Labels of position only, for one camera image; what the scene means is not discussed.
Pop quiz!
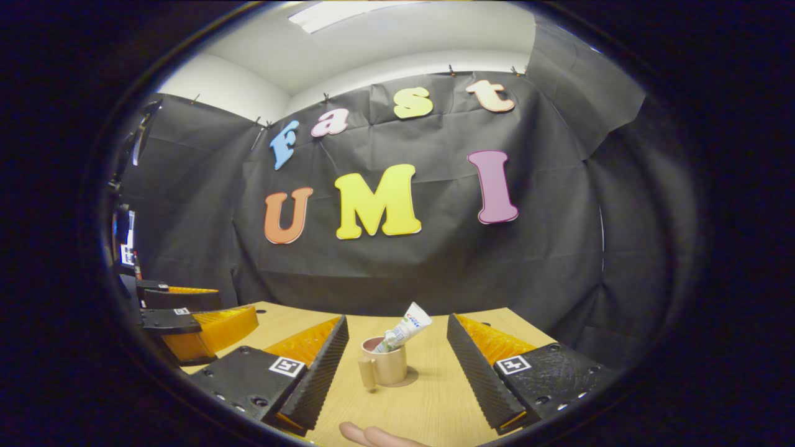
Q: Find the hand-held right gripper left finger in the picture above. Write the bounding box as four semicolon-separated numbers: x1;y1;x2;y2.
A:
189;315;350;435

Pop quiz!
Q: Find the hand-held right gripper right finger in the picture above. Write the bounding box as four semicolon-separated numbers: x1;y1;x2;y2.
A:
446;312;616;435

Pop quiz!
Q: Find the brown round coaster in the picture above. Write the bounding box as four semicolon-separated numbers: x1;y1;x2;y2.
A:
373;366;419;389

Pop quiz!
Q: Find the beige cup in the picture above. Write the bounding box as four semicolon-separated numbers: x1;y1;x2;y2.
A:
358;336;409;391

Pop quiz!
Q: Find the white toothpaste tube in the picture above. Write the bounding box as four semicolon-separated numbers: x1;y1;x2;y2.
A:
375;302;433;353

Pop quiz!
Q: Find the wooden desktop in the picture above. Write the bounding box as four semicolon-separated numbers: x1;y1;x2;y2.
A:
180;302;557;447

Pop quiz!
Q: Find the computer monitor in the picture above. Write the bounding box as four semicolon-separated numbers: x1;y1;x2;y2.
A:
118;210;137;268

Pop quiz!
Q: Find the black backdrop cloth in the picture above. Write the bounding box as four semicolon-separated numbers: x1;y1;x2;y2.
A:
118;19;696;367

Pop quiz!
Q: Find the ceiling light panel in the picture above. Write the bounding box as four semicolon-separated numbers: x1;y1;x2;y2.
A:
289;0;423;34

